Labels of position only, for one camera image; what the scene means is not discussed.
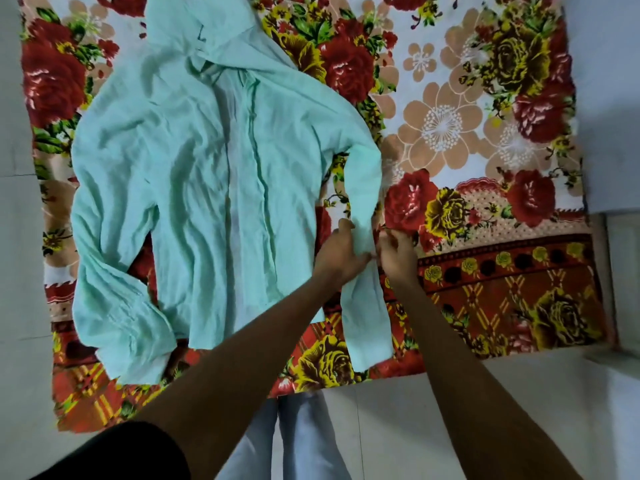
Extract person's left hand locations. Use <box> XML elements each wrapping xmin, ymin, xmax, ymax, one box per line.
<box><xmin>312</xmin><ymin>218</ymin><xmax>375</xmax><ymax>291</ymax></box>

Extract person's right hand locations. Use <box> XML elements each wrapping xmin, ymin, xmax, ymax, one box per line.
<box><xmin>375</xmin><ymin>228</ymin><xmax>424</xmax><ymax>291</ymax></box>

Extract mint green shirt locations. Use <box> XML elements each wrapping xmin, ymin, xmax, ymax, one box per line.
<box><xmin>70</xmin><ymin>0</ymin><xmax>396</xmax><ymax>386</ymax></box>

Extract person's left forearm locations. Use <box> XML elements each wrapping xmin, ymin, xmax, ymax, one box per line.
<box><xmin>133</xmin><ymin>273</ymin><xmax>352</xmax><ymax>480</ymax></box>

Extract person's right forearm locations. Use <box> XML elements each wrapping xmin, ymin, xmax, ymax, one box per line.
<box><xmin>393</xmin><ymin>278</ymin><xmax>585</xmax><ymax>480</ymax></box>

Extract floral red bedsheet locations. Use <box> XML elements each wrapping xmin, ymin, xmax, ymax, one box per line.
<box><xmin>17</xmin><ymin>0</ymin><xmax>609</xmax><ymax>435</ymax></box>

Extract light blue trousers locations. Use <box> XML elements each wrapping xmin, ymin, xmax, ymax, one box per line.
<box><xmin>215</xmin><ymin>390</ymin><xmax>354</xmax><ymax>480</ymax></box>

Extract black shirt sleeve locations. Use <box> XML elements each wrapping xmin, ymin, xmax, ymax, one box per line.
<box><xmin>29</xmin><ymin>420</ymin><xmax>192</xmax><ymax>480</ymax></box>

